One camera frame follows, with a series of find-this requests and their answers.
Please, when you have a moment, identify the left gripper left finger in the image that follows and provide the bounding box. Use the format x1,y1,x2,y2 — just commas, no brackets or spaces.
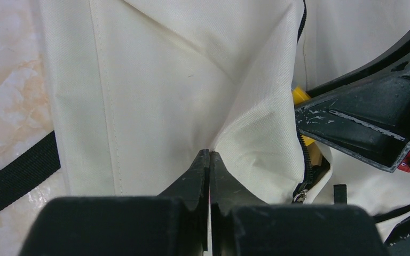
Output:
20,149,210,255

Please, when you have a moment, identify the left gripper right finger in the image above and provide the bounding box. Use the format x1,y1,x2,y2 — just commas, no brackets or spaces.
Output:
210,152,388,255

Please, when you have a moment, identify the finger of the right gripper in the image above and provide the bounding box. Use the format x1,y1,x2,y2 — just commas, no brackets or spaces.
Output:
295,62,410,172
307,30,410,98

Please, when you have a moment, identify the yellow grey sharpener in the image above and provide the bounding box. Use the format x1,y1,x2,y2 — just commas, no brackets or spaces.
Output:
291,86,317,147

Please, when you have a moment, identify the cream canvas backpack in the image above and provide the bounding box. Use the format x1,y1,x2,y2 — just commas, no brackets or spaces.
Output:
0,1,410,255

